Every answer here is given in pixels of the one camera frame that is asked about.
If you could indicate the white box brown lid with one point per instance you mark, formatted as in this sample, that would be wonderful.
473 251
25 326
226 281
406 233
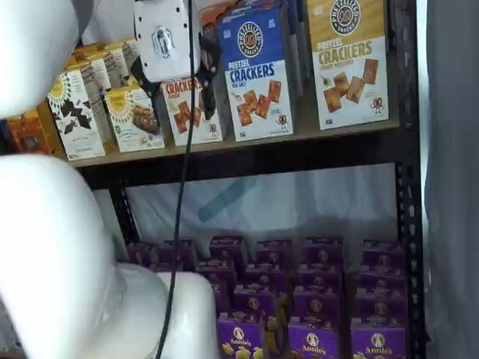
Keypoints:
95 82
118 67

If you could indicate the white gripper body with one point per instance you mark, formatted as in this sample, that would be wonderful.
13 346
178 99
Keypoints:
164 41

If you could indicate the cream granola bar box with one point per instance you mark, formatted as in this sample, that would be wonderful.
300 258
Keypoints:
131 119

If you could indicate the wooden shelf board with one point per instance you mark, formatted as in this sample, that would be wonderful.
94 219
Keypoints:
262 147

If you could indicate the white plastic sheet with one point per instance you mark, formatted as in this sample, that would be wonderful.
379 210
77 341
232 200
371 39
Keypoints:
280 209

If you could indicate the purple Annie's snack box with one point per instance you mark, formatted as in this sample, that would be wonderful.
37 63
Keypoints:
321 275
383 276
274 251
227 248
256 299
177 252
381 308
379 346
316 304
239 336
216 271
221 295
384 251
143 253
312 344
323 250
266 275

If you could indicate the dark orange snack box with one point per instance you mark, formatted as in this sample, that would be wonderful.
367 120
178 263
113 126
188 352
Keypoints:
30 134

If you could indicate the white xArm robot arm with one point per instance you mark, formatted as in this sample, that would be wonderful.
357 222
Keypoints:
56 243

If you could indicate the white box black star pattern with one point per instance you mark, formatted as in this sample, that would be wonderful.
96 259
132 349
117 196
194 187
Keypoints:
75 123

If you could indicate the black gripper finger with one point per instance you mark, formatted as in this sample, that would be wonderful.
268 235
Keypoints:
144 80
209 75

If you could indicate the blue tape strip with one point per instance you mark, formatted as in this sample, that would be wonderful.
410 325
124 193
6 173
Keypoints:
221 203

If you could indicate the gold pretzel crackers box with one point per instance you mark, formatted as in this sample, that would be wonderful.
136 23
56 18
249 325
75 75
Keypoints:
348 75

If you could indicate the blue white pretzel crackers box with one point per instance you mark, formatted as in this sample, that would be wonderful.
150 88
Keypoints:
258 75

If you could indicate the gray curtain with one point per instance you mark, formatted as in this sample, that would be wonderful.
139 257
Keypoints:
453 187

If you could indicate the black metal shelf frame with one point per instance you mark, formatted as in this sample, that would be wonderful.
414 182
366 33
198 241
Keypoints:
408 187

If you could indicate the orange white pretzel crackers box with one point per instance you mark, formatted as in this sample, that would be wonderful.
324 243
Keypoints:
183 123
209 20

